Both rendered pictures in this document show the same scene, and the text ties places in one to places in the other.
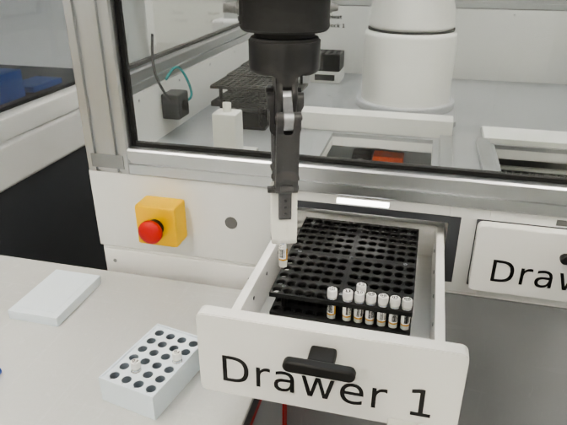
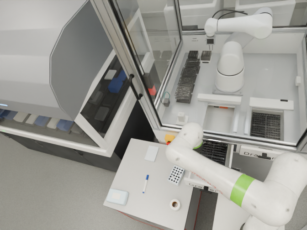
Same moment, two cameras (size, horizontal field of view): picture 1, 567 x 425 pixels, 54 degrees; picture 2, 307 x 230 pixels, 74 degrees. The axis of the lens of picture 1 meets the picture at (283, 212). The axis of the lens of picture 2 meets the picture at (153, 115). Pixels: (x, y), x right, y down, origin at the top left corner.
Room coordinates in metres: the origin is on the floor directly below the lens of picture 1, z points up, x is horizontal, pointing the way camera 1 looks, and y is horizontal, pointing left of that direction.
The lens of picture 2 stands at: (0.07, -0.07, 2.26)
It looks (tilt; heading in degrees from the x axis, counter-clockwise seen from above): 52 degrees down; 23
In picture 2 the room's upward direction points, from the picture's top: 23 degrees counter-clockwise
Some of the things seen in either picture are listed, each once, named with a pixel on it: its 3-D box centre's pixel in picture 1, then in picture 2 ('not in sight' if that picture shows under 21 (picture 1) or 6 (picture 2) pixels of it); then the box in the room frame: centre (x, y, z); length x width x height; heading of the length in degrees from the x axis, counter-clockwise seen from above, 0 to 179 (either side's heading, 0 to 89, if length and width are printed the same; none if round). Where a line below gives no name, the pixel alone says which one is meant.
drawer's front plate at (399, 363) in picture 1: (324, 368); (206, 186); (0.47, -0.05, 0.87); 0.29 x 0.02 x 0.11; 76
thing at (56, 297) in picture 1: (56, 295); (151, 153); (0.77, 0.37, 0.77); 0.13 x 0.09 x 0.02; 166
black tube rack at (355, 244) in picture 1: (350, 277); (212, 158); (0.67, -0.09, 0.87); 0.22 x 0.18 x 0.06; 166
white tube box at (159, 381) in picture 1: (156, 368); (176, 175); (0.58, 0.17, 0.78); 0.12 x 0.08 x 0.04; 155
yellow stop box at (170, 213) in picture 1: (160, 222); (170, 139); (0.83, 0.20, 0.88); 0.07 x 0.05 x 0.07; 76
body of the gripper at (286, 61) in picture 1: (283, 78); not in sight; (0.60, 0.00, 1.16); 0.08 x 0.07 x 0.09; 4
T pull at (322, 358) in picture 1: (321, 361); (205, 189); (0.45, -0.04, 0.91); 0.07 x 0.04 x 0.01; 76
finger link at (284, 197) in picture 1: (285, 201); not in sight; (0.57, 0.00, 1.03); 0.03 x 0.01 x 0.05; 4
